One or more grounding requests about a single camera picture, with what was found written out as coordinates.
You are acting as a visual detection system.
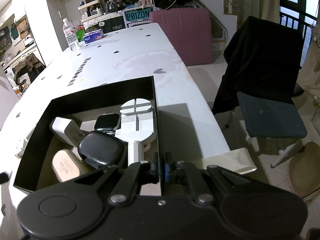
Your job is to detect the black cardboard box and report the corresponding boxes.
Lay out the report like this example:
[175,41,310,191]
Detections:
[13,76,157,193]

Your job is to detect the black office chair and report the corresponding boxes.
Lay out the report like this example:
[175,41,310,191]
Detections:
[212,16,308,168]

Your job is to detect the black oval case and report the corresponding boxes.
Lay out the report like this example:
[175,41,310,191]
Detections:
[78,131,127,169]

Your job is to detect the brown round stool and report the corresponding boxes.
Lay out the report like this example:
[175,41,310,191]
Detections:
[289,142,319,198]

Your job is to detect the staircase with railing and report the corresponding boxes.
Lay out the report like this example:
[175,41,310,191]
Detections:
[197,0,237,45]

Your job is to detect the white watch band tool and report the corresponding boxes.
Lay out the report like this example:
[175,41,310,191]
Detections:
[115,98,156,165]

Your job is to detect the white shelf rack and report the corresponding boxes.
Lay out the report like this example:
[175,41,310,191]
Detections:
[78,0,104,23]

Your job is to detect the beige power bank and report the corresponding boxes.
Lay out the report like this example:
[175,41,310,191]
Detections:
[52,149,90,183]

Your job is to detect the green plastic bag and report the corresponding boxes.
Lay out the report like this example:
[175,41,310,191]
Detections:
[76,24,85,42]

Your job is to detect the blue tissue box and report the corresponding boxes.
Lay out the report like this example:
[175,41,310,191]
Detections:
[84,29,104,44]

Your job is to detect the orange white scissors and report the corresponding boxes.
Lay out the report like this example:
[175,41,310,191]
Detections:
[143,144,151,152]

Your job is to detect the clear water bottle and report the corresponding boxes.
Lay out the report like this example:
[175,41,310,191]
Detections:
[62,18,80,51]

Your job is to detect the white power adapter in box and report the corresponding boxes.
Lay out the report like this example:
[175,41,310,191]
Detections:
[50,117,84,147]

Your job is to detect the black smartwatch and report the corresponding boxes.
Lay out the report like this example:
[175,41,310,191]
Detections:
[94,113,121,133]

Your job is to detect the white tablecloth with hearts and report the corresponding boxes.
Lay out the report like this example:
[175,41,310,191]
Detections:
[0,22,258,240]

